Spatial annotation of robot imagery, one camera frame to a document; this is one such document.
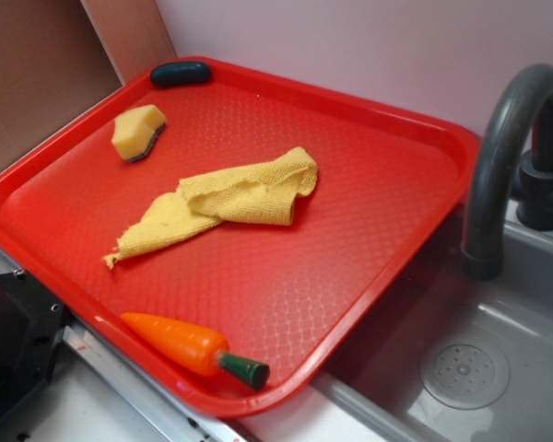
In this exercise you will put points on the grey toy faucet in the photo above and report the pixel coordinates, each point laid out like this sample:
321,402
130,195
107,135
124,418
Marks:
515,162

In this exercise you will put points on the dark green oblong toy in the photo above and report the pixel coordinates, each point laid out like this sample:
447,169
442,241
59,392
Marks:
180,73

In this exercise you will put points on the orange plastic toy carrot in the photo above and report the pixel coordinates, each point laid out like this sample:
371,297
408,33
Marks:
198,349

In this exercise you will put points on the grey toy sink basin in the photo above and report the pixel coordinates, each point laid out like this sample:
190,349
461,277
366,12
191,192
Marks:
442,357

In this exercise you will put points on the aluminium rail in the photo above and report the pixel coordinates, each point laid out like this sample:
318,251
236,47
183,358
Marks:
95,395

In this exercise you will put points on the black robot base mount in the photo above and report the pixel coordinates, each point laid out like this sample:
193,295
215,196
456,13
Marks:
32,321

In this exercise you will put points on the red plastic tray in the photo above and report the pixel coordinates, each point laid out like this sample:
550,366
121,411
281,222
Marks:
286,296

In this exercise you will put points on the yellow cloth towel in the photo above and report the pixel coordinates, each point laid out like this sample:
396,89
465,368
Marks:
262,193

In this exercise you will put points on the brown cardboard box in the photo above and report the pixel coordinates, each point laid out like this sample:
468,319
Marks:
59,58

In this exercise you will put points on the yellow sponge with green pad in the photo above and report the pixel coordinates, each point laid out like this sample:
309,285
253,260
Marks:
136,131

